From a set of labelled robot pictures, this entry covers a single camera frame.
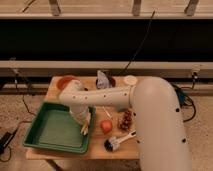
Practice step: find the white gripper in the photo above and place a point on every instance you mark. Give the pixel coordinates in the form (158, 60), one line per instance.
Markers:
(80, 114)

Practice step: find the green plastic tray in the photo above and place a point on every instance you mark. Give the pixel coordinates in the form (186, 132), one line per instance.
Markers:
(54, 129)

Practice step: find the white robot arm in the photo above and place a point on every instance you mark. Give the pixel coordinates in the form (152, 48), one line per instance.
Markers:
(162, 141)

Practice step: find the orange fruit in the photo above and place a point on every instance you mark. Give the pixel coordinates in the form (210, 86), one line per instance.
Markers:
(106, 126)

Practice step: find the metal spoon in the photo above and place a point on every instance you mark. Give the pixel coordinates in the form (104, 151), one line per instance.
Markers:
(107, 113)

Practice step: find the orange bowl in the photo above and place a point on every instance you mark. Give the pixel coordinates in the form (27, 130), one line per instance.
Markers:
(62, 82)

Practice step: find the grey crumpled cloth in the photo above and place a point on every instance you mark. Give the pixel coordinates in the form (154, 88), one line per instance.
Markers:
(102, 80)

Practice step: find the green sponge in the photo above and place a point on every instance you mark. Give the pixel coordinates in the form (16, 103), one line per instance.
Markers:
(121, 109)

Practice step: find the white dish brush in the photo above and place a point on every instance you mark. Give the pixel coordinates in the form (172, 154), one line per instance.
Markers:
(113, 143)

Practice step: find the bunch of dark grapes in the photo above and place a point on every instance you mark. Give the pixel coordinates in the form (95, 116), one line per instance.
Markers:
(125, 122)

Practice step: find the dark bowl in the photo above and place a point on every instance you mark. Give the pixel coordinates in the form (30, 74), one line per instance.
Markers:
(112, 82)

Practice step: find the white round container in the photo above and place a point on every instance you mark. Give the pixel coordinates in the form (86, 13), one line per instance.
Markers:
(130, 80)

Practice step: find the black power adapter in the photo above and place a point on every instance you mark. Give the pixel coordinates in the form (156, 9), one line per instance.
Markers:
(5, 140)

